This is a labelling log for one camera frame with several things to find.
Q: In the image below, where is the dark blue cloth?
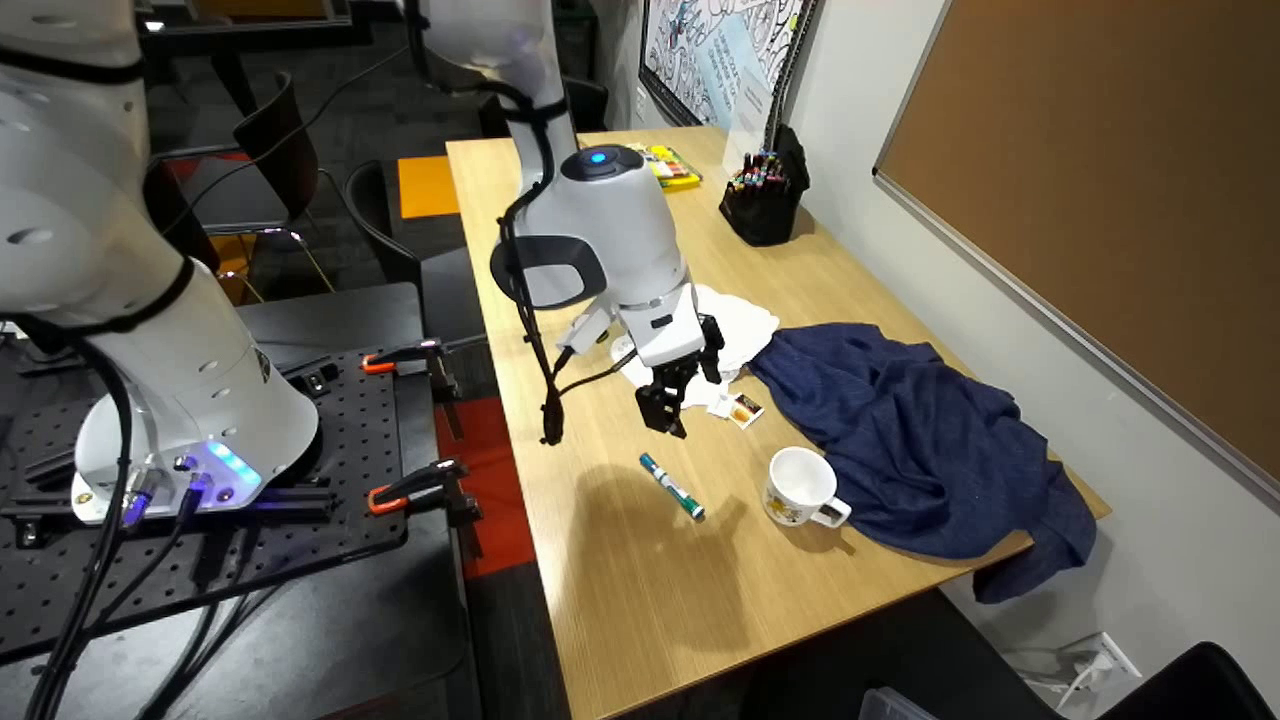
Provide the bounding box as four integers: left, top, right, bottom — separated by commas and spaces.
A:
748, 319, 1104, 609

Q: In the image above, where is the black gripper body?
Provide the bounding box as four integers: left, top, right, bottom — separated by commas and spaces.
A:
644, 313, 734, 407

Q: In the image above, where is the black pen holder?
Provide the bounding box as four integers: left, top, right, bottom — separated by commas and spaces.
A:
717, 120, 818, 254

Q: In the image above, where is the framed wall poster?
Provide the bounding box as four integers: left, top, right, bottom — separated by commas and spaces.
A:
635, 0, 826, 142

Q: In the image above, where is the brown cork board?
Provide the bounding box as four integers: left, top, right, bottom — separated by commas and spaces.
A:
868, 0, 1280, 511

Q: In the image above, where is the black base cable bundle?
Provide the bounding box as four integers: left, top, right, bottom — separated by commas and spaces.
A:
19, 337, 277, 720

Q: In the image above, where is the black seat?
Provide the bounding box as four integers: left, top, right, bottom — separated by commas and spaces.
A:
1092, 638, 1280, 720

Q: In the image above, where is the black office chair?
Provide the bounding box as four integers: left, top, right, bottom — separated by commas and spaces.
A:
230, 70, 330, 230
340, 158, 473, 313

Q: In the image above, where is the orange black clamp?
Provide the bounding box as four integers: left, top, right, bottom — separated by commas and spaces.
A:
365, 457, 488, 530
357, 337, 449, 384

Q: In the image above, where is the white ceramic cup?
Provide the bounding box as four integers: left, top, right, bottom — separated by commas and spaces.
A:
763, 443, 855, 538

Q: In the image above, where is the green marker pen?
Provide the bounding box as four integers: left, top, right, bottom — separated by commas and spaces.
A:
635, 449, 712, 525

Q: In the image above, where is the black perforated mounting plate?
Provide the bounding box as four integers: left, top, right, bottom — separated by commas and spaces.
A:
0, 343, 413, 669

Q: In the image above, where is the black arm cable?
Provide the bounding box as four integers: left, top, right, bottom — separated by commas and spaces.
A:
493, 77, 644, 453

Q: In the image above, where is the white cloth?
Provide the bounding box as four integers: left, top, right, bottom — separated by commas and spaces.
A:
606, 279, 789, 397

